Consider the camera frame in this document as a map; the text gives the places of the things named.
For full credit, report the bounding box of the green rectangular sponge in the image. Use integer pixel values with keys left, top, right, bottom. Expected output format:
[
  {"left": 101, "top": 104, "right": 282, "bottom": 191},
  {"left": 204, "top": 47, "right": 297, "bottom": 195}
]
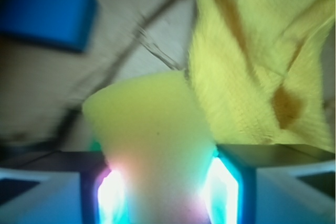
[{"left": 89, "top": 142, "right": 101, "bottom": 152}]

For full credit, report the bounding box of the brown paper bag bin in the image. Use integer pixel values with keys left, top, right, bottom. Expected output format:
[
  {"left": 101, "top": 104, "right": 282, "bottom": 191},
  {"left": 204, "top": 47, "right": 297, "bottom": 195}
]
[{"left": 0, "top": 0, "right": 336, "bottom": 154}]

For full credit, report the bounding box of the yellow curved sponge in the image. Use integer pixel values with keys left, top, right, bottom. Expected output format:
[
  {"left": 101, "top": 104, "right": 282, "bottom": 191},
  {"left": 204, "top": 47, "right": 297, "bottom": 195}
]
[{"left": 82, "top": 71, "right": 215, "bottom": 223}]

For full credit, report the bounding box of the yellow microfiber cloth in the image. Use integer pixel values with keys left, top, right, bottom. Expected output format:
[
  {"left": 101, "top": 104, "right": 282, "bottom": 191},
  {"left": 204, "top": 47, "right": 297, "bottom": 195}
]
[{"left": 188, "top": 0, "right": 335, "bottom": 152}]

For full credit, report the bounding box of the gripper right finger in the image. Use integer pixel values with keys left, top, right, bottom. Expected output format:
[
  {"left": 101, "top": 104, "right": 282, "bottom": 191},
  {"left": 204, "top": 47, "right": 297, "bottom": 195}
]
[{"left": 204, "top": 144, "right": 335, "bottom": 223}]

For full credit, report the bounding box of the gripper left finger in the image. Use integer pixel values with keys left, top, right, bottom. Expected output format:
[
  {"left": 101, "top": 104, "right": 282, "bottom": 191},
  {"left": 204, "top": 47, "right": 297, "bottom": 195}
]
[{"left": 1, "top": 151, "right": 129, "bottom": 223}]

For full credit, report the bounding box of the blue rectangular sponge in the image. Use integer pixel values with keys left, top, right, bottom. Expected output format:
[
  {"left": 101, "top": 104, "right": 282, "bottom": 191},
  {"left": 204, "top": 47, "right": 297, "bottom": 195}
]
[{"left": 1, "top": 0, "right": 98, "bottom": 52}]

